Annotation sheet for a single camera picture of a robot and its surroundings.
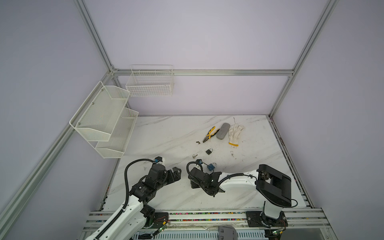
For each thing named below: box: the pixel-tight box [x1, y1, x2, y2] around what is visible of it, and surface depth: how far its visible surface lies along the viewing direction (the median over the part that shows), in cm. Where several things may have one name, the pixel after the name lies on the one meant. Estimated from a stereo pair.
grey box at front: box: [218, 225, 238, 240], surface depth 71 cm
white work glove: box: [228, 123, 245, 147], surface depth 110 cm
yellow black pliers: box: [202, 126, 220, 143], surface depth 110 cm
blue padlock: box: [206, 162, 217, 171], surface depth 95 cm
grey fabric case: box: [216, 122, 231, 140], surface depth 110 cm
